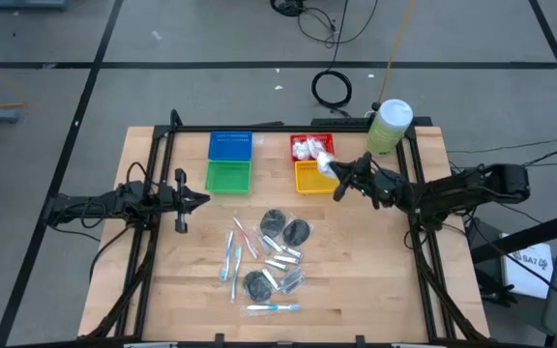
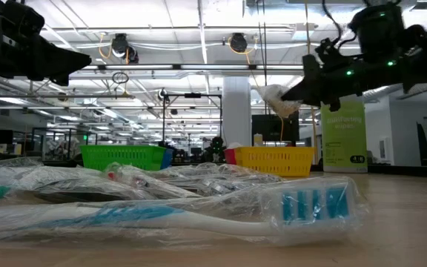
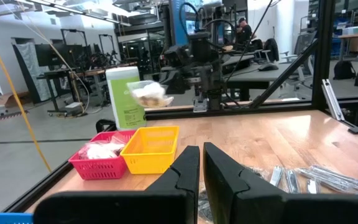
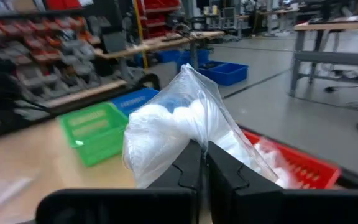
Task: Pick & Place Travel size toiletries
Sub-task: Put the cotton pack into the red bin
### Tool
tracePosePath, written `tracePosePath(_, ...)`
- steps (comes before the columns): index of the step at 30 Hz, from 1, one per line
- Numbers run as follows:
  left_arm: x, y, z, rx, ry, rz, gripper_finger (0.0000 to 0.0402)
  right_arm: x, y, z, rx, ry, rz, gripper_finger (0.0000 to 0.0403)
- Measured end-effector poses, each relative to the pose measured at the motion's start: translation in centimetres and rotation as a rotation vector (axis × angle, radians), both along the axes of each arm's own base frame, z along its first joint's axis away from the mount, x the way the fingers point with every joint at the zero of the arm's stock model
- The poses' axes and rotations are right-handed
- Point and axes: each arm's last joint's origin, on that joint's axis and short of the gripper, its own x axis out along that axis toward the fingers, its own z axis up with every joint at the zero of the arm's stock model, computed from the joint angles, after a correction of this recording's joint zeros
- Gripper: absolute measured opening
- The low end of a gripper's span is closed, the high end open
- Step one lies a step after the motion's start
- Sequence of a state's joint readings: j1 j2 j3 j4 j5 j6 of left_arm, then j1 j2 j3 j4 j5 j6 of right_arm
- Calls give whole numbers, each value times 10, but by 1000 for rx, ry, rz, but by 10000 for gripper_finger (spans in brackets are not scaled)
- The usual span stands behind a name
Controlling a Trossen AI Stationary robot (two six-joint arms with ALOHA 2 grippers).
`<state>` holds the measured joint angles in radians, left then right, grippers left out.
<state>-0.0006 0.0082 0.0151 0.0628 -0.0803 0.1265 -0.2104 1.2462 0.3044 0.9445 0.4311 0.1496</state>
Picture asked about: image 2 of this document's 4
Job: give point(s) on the blue plastic basket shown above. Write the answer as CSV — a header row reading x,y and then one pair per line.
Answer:
x,y
167,159

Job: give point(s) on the small yellow container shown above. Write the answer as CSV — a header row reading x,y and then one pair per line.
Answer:
x,y
258,140

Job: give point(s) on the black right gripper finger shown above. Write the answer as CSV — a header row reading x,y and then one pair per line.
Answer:
x,y
326,101
310,91

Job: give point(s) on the black background rig frame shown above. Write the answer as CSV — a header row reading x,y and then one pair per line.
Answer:
x,y
193,95

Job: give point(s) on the green plastic basket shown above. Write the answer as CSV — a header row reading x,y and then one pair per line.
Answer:
x,y
124,157

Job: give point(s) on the blue white toothbrush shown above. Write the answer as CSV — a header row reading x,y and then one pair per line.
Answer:
x,y
298,205

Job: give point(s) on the yellow plastic basket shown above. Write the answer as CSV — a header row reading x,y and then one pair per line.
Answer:
x,y
273,161

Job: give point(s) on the red white toothbrush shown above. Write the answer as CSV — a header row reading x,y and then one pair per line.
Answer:
x,y
115,174

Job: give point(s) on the green disinfecting wipes canister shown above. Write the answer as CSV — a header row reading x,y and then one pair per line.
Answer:
x,y
343,141

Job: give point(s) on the dark background robot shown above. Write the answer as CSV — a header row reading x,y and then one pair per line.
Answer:
x,y
215,148

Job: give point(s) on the white cotton balls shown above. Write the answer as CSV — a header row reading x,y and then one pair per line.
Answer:
x,y
278,104
234,145

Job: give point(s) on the black hair net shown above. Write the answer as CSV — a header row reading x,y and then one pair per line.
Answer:
x,y
87,193

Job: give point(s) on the white building pillar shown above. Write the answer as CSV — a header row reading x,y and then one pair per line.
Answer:
x,y
236,111

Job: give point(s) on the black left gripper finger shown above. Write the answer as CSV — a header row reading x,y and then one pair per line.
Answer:
x,y
54,79
58,57

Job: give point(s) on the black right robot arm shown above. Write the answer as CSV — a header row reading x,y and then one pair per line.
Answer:
x,y
380,29

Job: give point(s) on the red plastic basket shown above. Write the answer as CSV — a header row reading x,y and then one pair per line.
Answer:
x,y
230,156

